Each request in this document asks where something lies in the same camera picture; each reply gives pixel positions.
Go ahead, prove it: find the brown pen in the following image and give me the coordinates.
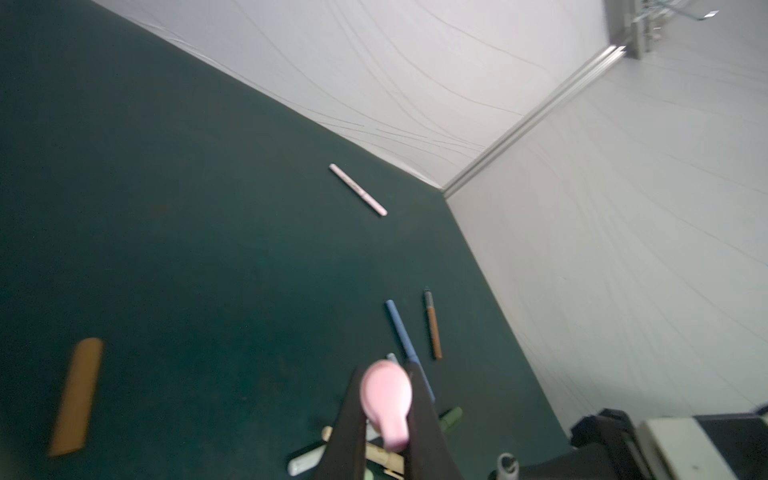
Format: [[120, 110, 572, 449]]
[[424, 289, 443, 360]]

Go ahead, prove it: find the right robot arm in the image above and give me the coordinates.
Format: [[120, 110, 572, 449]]
[[489, 406, 767, 479]]

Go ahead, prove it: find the dark green pen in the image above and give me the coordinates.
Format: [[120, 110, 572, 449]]
[[439, 407, 463, 434]]

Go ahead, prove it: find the pink pen cap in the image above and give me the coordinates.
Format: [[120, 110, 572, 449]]
[[360, 360, 413, 452]]

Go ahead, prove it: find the yellow beige pen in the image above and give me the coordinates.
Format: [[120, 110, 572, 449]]
[[320, 425, 406, 476]]

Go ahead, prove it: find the metal hook bracket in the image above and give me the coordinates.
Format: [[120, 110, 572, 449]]
[[625, 0, 719, 43]]

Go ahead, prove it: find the brown pen cap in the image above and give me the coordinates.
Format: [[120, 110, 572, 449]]
[[48, 337, 104, 457]]

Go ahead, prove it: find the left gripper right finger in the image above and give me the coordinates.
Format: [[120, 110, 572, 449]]
[[403, 361, 463, 480]]

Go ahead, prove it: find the pale pink white pen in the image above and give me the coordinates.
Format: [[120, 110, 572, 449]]
[[329, 163, 388, 217]]

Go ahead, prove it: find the blue pen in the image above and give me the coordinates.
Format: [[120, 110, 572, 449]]
[[385, 299, 435, 401]]

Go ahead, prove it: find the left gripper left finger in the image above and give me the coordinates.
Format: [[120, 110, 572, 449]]
[[312, 367, 366, 480]]

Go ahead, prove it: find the green table mat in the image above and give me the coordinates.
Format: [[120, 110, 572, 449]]
[[1, 1, 568, 479]]

